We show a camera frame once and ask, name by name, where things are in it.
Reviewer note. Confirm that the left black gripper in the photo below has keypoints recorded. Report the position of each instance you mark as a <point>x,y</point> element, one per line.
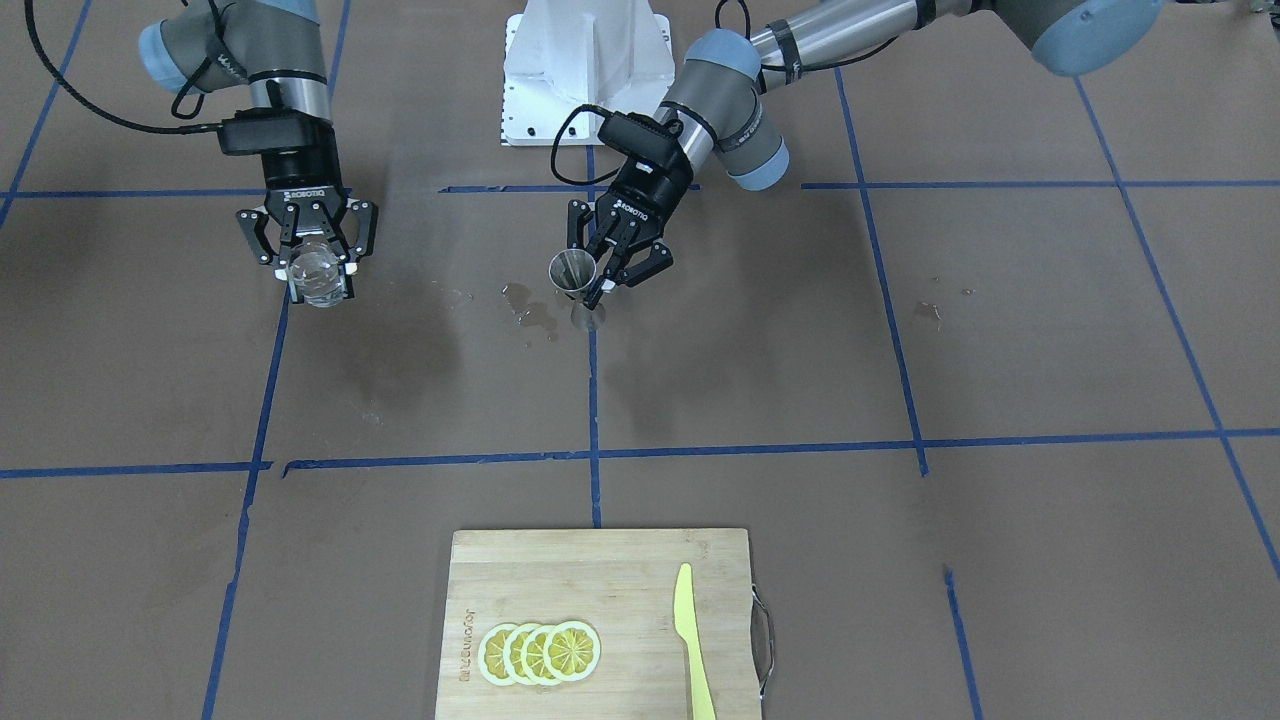
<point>650,190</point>

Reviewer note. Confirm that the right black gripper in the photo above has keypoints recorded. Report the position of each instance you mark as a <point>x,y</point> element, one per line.
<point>302,177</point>

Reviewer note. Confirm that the clear glass cup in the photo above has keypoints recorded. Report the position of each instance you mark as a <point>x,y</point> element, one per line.
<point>315,275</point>

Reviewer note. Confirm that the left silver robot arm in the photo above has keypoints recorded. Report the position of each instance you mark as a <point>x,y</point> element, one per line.
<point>714,109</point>

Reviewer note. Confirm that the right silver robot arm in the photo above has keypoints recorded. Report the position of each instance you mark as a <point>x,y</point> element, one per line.
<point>273,48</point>

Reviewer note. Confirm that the wooden cutting board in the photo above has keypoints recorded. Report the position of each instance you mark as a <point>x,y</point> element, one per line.
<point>620,581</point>

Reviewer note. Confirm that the yellow plastic knife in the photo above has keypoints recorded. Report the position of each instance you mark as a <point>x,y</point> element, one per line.
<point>686,626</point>

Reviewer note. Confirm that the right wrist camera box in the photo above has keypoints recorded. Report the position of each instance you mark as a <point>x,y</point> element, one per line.
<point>263,130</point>

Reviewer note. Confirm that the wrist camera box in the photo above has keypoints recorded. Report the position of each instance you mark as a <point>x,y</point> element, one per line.
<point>639,136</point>
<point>263,130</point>

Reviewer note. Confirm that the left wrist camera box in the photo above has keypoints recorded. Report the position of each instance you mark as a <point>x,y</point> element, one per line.
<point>639,136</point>

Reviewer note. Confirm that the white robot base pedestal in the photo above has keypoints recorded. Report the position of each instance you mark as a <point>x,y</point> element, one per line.
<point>562,54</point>

